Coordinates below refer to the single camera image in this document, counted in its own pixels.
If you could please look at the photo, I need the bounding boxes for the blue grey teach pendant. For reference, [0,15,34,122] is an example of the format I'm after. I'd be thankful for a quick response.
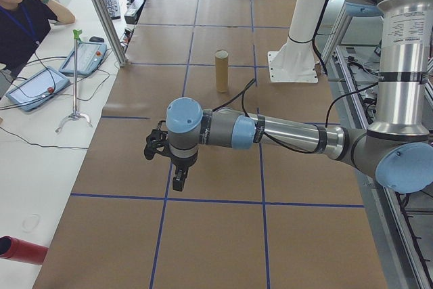
[5,65,72,112]
[59,41,110,79]

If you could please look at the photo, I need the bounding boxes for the white post with base plate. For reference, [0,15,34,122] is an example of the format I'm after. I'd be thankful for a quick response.
[267,0,343,84]

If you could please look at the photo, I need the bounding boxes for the red cylinder tube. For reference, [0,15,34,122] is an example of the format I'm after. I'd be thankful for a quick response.
[0,236,49,266]

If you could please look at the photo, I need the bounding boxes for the blue lanyard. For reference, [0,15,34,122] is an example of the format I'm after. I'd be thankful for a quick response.
[0,4,41,45]

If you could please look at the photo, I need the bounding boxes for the seated person in black shirt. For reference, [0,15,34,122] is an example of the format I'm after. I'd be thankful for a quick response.
[0,0,76,80]

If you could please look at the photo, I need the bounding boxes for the brown cardboard tube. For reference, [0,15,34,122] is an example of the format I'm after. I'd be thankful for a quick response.
[214,49,230,94]

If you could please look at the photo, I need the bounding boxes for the metal grabber with green handle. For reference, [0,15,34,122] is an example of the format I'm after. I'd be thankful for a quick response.
[55,28,94,134]

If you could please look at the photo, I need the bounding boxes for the black box computer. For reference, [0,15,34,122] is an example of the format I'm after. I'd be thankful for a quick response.
[123,0,145,26]

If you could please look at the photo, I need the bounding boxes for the black desk cable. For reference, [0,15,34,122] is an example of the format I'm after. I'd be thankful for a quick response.
[0,125,90,151]

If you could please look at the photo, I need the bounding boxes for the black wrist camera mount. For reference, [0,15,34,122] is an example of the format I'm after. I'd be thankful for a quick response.
[143,118,170,161]

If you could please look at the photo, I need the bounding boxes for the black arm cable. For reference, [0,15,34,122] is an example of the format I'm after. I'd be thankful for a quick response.
[211,78,383,154]

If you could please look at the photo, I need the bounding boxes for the aluminium extrusion post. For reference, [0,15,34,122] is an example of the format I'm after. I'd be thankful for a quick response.
[76,0,131,68]

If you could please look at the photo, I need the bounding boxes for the black keyboard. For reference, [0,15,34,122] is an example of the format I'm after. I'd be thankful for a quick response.
[99,0,122,21]

